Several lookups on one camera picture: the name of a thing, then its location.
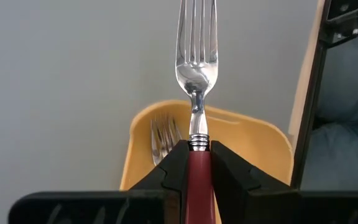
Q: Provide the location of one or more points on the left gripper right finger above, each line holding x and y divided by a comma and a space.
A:
259, 208

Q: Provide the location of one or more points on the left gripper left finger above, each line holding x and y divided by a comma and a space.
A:
104, 208

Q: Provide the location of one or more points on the yellow plastic bin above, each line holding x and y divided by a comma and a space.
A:
244, 146

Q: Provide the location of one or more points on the person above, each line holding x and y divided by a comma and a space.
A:
340, 149

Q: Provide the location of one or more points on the grey table mat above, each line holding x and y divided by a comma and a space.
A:
57, 93

